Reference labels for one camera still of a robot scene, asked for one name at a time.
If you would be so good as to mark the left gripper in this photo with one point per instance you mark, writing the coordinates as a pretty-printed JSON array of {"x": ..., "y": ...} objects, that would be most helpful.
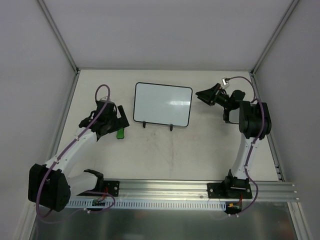
[{"x": 120, "y": 120}]

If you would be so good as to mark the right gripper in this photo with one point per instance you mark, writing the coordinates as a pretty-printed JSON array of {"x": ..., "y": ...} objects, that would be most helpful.
[{"x": 215, "y": 94}]

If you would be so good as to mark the green whiteboard eraser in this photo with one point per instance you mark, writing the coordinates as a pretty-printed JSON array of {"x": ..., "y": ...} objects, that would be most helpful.
[{"x": 120, "y": 134}]

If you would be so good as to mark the white whiteboard black frame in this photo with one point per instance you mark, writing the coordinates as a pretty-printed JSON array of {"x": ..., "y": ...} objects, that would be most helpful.
[{"x": 162, "y": 104}]

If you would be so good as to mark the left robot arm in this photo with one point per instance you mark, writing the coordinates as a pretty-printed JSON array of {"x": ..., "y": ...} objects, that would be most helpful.
[{"x": 50, "y": 185}]

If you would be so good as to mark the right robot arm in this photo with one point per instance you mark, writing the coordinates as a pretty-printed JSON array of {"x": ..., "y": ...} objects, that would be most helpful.
[{"x": 254, "y": 124}]

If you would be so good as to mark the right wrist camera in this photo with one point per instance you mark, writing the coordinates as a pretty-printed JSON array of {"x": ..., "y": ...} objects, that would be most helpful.
[{"x": 225, "y": 82}]

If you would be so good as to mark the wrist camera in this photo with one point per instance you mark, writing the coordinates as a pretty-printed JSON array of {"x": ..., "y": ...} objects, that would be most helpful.
[
  {"x": 225, "y": 82},
  {"x": 105, "y": 99}
]

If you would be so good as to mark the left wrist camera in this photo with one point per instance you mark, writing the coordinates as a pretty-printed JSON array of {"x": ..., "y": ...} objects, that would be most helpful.
[{"x": 105, "y": 99}]

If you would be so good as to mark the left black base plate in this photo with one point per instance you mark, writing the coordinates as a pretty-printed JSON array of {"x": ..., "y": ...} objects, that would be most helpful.
[{"x": 111, "y": 187}]

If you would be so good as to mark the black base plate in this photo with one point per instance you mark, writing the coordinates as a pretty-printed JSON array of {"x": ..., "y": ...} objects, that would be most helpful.
[
  {"x": 111, "y": 187},
  {"x": 222, "y": 190}
]

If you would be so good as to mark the aluminium mounting rail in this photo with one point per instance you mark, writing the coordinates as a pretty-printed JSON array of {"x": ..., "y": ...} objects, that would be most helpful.
[{"x": 193, "y": 190}]

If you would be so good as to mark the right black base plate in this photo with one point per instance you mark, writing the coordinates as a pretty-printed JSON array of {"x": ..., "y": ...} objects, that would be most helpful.
[{"x": 222, "y": 190}]

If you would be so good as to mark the white slotted cable duct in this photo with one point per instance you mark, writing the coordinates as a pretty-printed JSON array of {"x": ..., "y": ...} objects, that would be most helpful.
[{"x": 142, "y": 204}]

